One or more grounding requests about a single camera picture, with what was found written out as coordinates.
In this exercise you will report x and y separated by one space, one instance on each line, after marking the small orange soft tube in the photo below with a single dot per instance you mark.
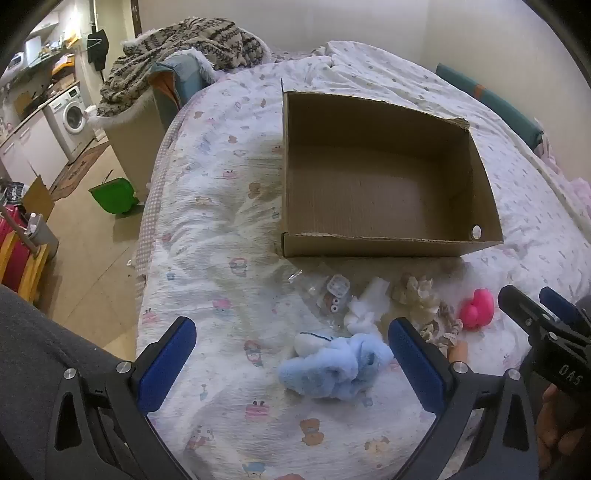
459 351

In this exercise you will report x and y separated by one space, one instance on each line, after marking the folded cardboard box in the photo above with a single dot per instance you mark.
39 201

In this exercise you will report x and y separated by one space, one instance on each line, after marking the brown patterned rug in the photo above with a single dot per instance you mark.
78 170

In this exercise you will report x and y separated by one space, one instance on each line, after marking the light blue plush toy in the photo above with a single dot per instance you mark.
332 364

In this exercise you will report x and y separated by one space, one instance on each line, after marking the white fluffy scrunchie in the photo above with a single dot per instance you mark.
360 318

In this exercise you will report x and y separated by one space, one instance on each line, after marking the white foam piece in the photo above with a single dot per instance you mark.
376 288

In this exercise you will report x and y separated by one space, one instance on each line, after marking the pink cloth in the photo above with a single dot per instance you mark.
572 184

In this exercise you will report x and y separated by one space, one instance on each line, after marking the brown cardboard box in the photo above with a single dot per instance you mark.
369 184

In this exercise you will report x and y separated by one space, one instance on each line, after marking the beige armchair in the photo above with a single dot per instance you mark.
129 147

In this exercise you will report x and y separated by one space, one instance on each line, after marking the brown patterned knit blanket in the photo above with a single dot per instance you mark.
184 46

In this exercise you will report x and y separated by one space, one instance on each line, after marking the person's grey trouser leg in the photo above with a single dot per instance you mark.
37 350

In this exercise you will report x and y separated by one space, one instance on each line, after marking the beige patterned scrunchie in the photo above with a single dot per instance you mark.
443 332

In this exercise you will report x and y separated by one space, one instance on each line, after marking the black hanging garment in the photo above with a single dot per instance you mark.
98 48

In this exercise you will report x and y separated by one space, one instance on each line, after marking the teal headboard cushion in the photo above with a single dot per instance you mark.
494 104

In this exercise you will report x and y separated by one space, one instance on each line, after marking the green plastic bin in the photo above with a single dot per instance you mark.
113 196

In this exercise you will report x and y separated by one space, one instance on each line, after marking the red and yellow rack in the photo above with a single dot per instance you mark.
18 263

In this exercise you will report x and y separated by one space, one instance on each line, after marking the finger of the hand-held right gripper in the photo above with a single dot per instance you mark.
561 304
526 311

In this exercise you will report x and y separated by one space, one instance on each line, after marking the cream scrunchie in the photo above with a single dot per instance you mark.
415 295

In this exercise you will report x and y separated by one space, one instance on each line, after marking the white kitchen cabinet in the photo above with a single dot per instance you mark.
32 147

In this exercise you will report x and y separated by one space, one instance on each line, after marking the pink plush toy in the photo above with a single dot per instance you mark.
478 309

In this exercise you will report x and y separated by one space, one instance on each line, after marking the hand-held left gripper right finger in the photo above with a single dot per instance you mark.
415 364

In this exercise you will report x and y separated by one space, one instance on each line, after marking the clear plastic bag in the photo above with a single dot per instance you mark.
334 295

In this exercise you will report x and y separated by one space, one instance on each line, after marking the white washing machine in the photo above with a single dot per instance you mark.
71 115

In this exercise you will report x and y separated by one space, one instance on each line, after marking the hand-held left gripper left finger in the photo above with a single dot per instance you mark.
168 364

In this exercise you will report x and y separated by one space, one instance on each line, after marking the person's right hand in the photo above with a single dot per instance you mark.
558 429

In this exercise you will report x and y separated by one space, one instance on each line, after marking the grey plastic container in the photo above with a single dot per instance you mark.
44 237

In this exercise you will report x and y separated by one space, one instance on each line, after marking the white printed bed quilt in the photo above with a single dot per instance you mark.
221 207

